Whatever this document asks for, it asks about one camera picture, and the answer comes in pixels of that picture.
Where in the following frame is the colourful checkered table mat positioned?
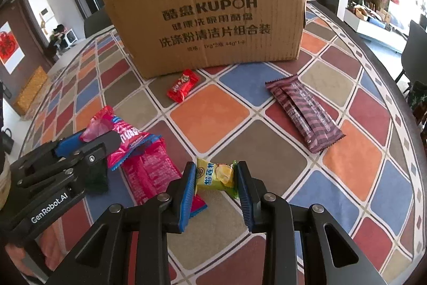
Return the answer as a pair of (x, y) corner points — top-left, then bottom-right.
(20, 1), (427, 285)

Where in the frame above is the brown wooden door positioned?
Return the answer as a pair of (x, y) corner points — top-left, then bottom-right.
(0, 0), (54, 86)

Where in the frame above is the yellow woven box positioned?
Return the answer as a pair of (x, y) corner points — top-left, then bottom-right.
(13, 66), (49, 116)

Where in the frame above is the brown cardboard box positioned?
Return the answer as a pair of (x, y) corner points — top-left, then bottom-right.
(102, 0), (309, 79)

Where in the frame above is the grey dining chair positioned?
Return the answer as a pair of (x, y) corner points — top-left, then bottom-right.
(83, 9), (116, 38)

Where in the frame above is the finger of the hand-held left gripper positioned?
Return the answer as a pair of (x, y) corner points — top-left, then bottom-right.
(11, 132), (84, 179)
(17, 131), (121, 194)

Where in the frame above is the pink snack packet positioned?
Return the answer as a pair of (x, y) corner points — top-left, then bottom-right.
(79, 106), (164, 171)
(121, 140), (208, 218)

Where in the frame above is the white low cabinet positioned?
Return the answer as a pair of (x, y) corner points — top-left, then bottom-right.
(343, 7), (409, 54)

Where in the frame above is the dark green snack packet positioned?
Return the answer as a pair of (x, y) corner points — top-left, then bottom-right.
(85, 165), (110, 194)

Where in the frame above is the small red candy packet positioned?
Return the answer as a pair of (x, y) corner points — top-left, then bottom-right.
(167, 69), (200, 103)

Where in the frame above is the red white door poster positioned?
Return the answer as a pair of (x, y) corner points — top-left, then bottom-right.
(0, 21), (26, 74)

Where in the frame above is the small white cabinet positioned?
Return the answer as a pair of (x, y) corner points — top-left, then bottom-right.
(65, 29), (78, 49)

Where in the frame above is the brown striped snack packet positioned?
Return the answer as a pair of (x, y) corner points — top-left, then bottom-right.
(265, 75), (346, 154)

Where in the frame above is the dark chair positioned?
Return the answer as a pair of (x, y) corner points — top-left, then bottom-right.
(395, 19), (427, 96)

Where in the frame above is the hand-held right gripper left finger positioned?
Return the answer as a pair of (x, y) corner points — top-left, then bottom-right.
(43, 162), (197, 285)

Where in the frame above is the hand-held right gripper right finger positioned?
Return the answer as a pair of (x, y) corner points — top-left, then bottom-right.
(235, 161), (388, 285)

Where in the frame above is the yellow green candy packet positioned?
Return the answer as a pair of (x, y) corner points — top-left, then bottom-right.
(196, 158), (240, 200)

